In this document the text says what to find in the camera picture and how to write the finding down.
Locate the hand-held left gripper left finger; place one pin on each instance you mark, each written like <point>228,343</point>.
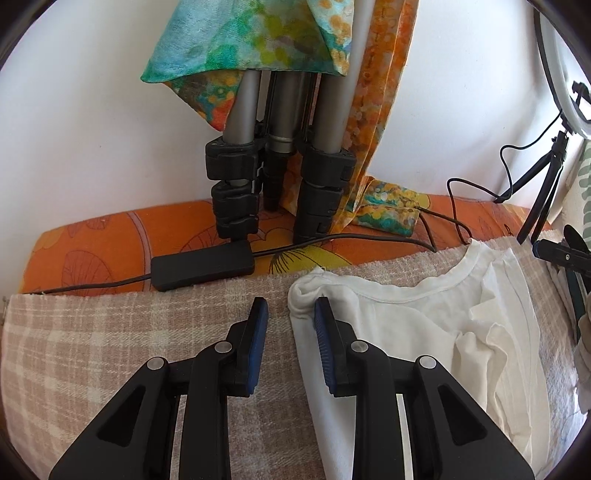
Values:
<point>256,341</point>

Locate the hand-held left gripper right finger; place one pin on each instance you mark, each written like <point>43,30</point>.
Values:
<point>325,341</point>

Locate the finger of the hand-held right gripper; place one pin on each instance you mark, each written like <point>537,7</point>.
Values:
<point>561,254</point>
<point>579,240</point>

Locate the white t-shirt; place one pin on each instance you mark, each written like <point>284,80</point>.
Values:
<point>406,318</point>

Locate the small black tripod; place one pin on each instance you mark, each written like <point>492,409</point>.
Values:
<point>551,184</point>

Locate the green striped pillow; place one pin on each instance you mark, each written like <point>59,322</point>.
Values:
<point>585,175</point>

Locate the black power adapter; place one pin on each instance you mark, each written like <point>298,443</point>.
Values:
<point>203,265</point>

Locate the beige checked blanket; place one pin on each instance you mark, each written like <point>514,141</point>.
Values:
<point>115,332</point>

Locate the orange patterned bedsheet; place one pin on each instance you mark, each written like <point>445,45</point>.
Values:
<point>115,240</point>

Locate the colourful patterned scarf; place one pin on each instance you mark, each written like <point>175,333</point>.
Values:
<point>231,41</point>

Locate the silver camera tripod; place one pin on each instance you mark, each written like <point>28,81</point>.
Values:
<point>328,115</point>

